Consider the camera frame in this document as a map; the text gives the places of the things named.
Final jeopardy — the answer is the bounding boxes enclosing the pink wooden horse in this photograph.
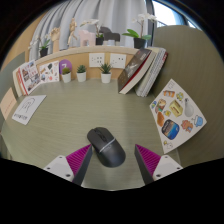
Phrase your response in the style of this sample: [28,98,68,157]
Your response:
[77,29,97,48]

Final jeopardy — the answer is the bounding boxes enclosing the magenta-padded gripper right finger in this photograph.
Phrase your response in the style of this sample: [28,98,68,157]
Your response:
[134,143,184,185]

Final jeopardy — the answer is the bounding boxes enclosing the red-covered book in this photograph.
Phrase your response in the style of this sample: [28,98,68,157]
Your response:
[15,68,28,97]

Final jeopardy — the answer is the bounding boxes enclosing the white picture sticker sheet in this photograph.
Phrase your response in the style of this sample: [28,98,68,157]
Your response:
[38,60,61,84]

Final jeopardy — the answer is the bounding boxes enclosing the black wooden horse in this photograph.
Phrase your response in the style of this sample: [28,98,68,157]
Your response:
[99,26,121,46]

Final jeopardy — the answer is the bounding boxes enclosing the white mouse pad with drawing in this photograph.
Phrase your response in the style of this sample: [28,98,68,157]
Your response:
[11,94,48,126]

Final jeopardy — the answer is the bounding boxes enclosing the small plant in white pot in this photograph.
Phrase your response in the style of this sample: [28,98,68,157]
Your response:
[61,66,72,84]
[99,62,113,84]
[76,64,88,83]

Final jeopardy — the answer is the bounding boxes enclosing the grey curtain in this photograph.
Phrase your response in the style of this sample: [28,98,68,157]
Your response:
[31,0,149,56]

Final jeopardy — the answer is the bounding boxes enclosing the white orchid in black pot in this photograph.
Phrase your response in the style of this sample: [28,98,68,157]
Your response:
[28,33,52,58]
[79,18,105,46]
[121,12,158,50]

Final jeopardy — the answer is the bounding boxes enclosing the magazine with photo cover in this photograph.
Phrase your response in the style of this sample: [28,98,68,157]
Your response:
[19,59,42,96]

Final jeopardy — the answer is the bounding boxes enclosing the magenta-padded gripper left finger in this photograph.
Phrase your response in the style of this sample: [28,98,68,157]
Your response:
[43,143,94,187]

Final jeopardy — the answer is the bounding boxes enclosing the black computer mouse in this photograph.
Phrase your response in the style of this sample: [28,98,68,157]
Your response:
[86,126,127,168]

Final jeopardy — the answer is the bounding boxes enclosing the beige card with red text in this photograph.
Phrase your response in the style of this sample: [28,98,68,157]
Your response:
[0,87,18,121]

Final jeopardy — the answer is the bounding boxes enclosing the white wall socket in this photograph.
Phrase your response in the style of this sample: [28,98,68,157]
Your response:
[109,53,127,70]
[88,52,106,68]

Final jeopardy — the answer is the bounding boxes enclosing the colourful cartoon sticker sheet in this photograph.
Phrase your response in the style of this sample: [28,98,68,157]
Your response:
[149,78,208,155]

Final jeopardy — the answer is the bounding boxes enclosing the black-covered book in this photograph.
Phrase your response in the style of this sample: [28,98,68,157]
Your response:
[117,47,157,95]

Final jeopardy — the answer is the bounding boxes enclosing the wooden mannequin figure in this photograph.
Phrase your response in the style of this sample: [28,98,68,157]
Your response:
[66,17,79,49]

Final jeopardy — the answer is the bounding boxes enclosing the wooden hand model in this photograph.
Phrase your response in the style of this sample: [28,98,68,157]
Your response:
[49,26,62,53]

